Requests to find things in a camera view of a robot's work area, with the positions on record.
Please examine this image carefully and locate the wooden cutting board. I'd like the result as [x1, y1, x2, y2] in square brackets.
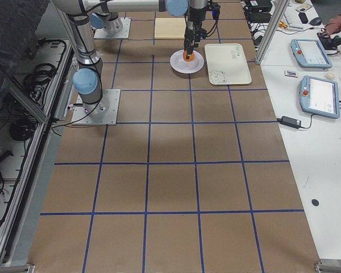
[154, 18, 186, 40]

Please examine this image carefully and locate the cream bear tray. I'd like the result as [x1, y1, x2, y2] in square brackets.
[205, 43, 252, 85]

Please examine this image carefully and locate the computer mouse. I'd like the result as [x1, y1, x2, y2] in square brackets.
[309, 16, 322, 26]

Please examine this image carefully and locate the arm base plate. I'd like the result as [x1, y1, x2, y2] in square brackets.
[71, 89, 120, 126]
[94, 17, 131, 40]

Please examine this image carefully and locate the black power adapter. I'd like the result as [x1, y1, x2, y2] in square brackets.
[277, 116, 301, 129]

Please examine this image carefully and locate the lower teach pendant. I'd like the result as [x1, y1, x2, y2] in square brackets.
[299, 76, 340, 119]

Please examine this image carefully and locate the white keyboard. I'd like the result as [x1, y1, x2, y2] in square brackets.
[284, 7, 303, 29]

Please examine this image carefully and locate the black power brick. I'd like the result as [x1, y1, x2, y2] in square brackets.
[247, 13, 272, 23]

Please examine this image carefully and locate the small printed card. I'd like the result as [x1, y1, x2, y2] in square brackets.
[284, 70, 298, 78]

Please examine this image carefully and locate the upper teach pendant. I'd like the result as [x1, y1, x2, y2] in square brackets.
[290, 39, 332, 69]

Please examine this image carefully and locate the teach pendant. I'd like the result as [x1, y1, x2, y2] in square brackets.
[299, 76, 340, 119]
[290, 39, 332, 69]

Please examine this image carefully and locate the yellow brass tool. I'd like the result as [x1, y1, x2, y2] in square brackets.
[278, 21, 288, 29]

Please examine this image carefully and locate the white round plate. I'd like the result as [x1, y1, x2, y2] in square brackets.
[170, 50, 204, 74]

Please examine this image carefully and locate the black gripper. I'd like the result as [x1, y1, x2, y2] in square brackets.
[182, 19, 207, 60]

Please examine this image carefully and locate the black round cap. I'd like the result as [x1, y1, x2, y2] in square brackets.
[311, 199, 319, 206]

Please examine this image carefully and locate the aluminium frame post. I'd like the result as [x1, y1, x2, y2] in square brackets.
[255, 0, 290, 65]

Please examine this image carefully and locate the orange fruit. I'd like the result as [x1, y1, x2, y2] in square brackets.
[182, 50, 194, 63]

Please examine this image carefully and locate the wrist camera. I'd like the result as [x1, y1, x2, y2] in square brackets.
[207, 1, 221, 21]

